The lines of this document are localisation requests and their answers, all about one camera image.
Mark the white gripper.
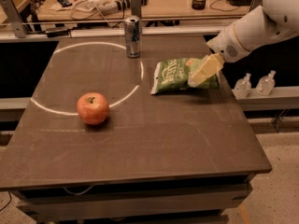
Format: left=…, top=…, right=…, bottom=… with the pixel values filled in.
left=188, top=23, right=249, bottom=88

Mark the green jalapeno chip bag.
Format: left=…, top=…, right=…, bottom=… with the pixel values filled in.
left=150, top=57, right=220, bottom=94

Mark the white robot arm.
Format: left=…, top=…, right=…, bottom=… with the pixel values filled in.
left=205, top=0, right=299, bottom=87

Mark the silver blue redbull can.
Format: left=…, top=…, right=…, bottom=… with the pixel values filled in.
left=123, top=16, right=140, bottom=58

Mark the clear sanitizer bottle left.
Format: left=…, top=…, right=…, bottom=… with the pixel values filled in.
left=234, top=73, right=251, bottom=98

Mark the clear sanitizer bottle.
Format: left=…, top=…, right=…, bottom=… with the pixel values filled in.
left=234, top=73, right=251, bottom=98
left=255, top=70, right=276, bottom=95

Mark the black mesh cup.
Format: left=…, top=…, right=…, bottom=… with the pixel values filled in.
left=192, top=0, right=206, bottom=10

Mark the clear sanitizer bottle right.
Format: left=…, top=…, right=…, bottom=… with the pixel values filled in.
left=255, top=70, right=276, bottom=95

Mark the red apple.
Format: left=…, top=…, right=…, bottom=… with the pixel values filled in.
left=77, top=92, right=109, bottom=125

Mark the middle metal bracket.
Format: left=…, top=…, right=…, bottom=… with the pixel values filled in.
left=131, top=0, right=142, bottom=32

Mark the left metal bracket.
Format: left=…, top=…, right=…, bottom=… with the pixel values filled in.
left=0, top=0, right=27, bottom=38

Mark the white cable under table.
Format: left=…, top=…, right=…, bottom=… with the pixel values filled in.
left=63, top=185, right=94, bottom=196

